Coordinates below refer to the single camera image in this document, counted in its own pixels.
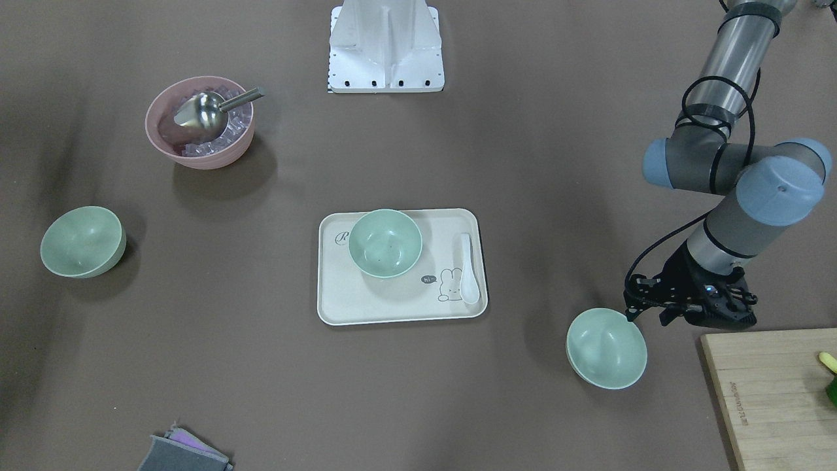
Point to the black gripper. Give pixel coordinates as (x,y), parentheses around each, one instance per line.
(678,273)

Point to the green bowl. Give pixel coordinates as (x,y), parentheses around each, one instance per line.
(385,243)
(605,349)
(83,243)

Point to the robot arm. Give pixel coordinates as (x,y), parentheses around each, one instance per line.
(764,190)

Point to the bamboo cutting board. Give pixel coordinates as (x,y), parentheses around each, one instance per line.
(771,390)

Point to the yellow plastic knife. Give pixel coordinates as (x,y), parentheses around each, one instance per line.
(828,360)

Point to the green lime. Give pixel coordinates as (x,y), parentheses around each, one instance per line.
(831,391)

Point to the white ceramic spoon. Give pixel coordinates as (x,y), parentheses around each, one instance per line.
(469,287)

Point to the green bowl on tray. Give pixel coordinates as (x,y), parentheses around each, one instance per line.
(385,243)

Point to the beige serving tray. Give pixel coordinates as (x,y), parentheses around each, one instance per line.
(430,290)

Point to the metal scoop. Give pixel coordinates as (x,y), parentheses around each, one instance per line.
(204,116)

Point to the grey folded cloth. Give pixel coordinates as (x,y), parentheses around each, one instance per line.
(180,449)

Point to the pink bowl with ice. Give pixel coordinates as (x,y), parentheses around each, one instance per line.
(225,149)

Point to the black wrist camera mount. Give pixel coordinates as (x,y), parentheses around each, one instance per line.
(669,290)

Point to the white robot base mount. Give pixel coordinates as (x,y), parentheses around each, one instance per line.
(381,47)

